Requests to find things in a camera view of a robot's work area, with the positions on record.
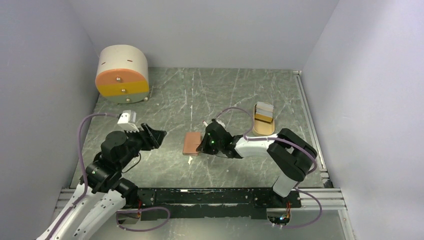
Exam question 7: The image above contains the round beige drawer box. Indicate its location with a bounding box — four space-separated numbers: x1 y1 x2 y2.
95 44 150 104

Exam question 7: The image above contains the aluminium frame rail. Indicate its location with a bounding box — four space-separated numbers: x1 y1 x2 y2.
292 70 347 211

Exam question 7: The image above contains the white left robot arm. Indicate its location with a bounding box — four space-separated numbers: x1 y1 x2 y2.
38 123 167 240

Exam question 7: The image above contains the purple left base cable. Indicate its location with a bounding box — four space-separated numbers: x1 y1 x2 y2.
115 205 171 233

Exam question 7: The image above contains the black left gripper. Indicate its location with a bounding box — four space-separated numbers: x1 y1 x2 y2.
117 122 167 169

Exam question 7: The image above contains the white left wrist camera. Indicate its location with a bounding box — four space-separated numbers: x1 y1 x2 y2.
117 110 139 132

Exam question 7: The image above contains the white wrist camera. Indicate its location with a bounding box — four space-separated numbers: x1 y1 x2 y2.
215 119 227 129
117 110 139 132

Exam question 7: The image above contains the pink leather card holder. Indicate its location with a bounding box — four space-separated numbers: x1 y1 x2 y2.
182 132 202 156

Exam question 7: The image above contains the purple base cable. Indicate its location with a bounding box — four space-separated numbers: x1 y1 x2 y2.
271 187 323 230
115 205 171 233

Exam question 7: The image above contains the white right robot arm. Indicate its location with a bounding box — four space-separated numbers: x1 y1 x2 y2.
196 119 318 207

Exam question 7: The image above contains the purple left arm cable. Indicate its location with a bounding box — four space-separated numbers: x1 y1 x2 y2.
44 112 122 240

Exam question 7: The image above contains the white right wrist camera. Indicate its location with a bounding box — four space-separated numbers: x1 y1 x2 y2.
215 119 227 129

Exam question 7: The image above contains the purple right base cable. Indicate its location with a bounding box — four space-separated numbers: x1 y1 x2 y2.
271 187 323 230

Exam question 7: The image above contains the beige oval tray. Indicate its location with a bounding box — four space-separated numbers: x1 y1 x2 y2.
252 105 275 136

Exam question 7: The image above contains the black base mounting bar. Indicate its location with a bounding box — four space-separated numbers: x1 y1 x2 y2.
131 187 302 221

